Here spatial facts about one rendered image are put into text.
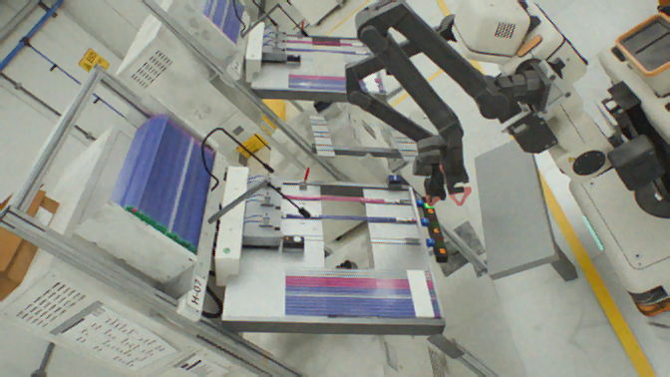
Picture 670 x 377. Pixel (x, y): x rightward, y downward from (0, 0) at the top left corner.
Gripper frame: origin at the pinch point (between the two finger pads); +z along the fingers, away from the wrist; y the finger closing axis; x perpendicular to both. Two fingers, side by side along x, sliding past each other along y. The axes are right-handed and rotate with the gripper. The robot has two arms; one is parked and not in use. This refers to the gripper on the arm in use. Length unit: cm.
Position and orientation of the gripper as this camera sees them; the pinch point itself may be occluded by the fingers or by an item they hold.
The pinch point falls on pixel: (430, 204)
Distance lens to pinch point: 205.3
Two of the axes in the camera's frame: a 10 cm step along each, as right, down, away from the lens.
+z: -1.0, 7.5, 6.6
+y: 0.5, 6.6, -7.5
